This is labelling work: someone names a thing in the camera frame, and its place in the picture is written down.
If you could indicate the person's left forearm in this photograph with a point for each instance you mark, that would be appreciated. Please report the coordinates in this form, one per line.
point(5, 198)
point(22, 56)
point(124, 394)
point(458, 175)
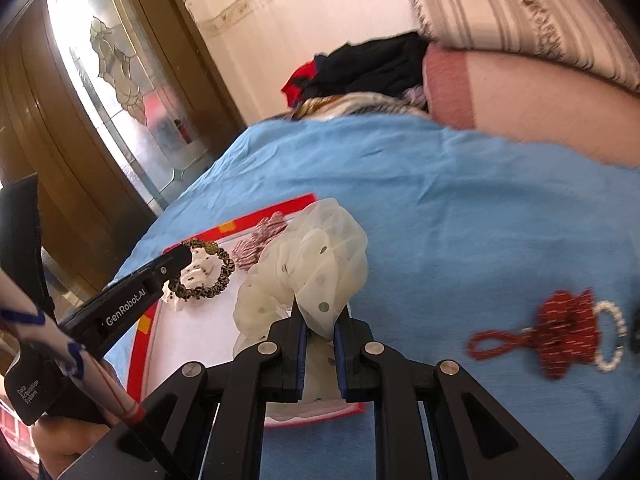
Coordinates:
point(95, 375)

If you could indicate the striped floral bolster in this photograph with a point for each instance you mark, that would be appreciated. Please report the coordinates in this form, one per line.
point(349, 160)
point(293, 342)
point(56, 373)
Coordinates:
point(500, 5)

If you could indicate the leopard print scrunchie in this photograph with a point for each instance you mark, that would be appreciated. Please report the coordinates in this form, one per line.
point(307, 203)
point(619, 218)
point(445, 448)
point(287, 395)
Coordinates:
point(225, 265)

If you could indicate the wooden door with glass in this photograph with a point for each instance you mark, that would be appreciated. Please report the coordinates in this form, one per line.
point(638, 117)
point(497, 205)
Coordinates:
point(30, 125)

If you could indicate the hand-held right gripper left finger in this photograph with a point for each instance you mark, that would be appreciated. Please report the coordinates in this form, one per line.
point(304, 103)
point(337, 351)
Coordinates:
point(301, 355)

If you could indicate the cream dotted chiffon scrunchie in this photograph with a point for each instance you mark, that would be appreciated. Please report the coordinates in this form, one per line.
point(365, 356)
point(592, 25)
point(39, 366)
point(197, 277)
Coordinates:
point(310, 250)

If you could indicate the pink bolster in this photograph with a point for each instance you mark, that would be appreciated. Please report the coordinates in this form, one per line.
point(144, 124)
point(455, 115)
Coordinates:
point(525, 105)

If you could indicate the black clothes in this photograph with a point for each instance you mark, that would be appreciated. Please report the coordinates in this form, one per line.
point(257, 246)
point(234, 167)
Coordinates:
point(370, 70)

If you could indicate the red tray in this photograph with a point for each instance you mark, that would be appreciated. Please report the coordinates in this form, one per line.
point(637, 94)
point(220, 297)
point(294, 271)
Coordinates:
point(200, 320)

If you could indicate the yellow patterned cloth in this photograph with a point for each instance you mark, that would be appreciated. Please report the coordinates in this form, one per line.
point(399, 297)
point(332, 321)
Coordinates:
point(345, 105)

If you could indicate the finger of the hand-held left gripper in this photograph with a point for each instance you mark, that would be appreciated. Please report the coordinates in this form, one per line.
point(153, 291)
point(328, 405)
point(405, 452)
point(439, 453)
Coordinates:
point(172, 265)

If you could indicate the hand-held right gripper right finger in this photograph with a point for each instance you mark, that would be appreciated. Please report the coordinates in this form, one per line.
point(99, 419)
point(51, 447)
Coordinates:
point(341, 360)

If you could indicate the red cloth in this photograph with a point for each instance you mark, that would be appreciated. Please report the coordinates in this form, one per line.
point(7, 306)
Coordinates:
point(295, 87)

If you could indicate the blue blanket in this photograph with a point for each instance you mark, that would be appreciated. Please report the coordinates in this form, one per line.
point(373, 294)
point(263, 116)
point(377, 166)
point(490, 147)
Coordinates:
point(425, 200)

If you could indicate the red white striped scrunchie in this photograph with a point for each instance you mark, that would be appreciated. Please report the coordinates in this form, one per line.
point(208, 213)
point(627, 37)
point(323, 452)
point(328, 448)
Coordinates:
point(260, 240)

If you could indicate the person's left hand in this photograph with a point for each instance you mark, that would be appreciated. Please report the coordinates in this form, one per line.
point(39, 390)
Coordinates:
point(65, 440)

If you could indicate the white dotted scrunchie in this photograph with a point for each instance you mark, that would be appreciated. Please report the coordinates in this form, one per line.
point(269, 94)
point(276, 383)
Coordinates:
point(197, 272)

